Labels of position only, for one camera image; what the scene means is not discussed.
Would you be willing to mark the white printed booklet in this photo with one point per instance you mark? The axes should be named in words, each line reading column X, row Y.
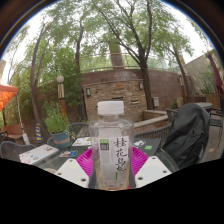
column 81, row 141

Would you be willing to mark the orange canopy tent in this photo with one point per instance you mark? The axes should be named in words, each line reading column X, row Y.
column 6, row 96

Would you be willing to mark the green plant in teal pot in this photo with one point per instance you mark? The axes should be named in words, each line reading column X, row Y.
column 56, row 121

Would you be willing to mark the black backpack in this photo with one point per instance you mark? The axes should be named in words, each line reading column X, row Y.
column 186, row 133

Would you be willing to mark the dark-trunked tall tree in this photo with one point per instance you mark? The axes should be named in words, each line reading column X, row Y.
column 146, row 86

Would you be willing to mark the slim leaning tree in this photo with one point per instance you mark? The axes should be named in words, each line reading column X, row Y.
column 182, row 76

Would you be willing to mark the small colourful card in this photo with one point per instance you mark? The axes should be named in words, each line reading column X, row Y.
column 68, row 154

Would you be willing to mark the grey wall box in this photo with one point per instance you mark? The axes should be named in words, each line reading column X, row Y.
column 156, row 101

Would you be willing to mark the blue yellow striped post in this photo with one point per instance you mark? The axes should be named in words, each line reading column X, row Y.
column 39, row 132

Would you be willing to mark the globe lamp post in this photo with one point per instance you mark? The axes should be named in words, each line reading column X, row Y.
column 61, row 95

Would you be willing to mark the round dark patio table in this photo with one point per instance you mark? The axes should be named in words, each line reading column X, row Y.
column 204, row 105

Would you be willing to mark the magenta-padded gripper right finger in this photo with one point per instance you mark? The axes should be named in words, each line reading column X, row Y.
column 151, row 170

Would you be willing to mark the wall lamp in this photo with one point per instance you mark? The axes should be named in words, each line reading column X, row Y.
column 141, row 86
column 88, row 92

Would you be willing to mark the curved-trunk tall tree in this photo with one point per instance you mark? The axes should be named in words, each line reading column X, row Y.
column 33, row 100

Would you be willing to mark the closed maroon patio umbrella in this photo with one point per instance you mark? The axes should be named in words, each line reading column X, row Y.
column 217, row 76

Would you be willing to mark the clear white-capped drink bottle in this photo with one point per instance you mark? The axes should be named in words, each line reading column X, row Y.
column 111, row 150

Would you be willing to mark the silver laptop with stickers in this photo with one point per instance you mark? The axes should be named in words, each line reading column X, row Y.
column 38, row 154

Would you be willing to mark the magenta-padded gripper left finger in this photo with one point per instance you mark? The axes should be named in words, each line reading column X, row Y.
column 71, row 171

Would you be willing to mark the dark laptop with stickers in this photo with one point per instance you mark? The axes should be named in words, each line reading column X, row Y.
column 152, row 149

